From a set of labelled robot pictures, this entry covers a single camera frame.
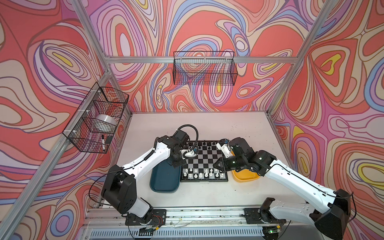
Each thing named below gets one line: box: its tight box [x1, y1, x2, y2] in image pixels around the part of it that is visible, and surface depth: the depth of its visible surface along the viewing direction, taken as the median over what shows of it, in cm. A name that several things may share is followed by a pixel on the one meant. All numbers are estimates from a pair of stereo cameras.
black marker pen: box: [102, 135, 106, 151], surface depth 73 cm
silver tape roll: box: [95, 114, 117, 126], surface depth 75 cm
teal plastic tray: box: [149, 160, 181, 193], surface depth 86 cm
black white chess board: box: [180, 140, 229, 182], surface depth 87 cm
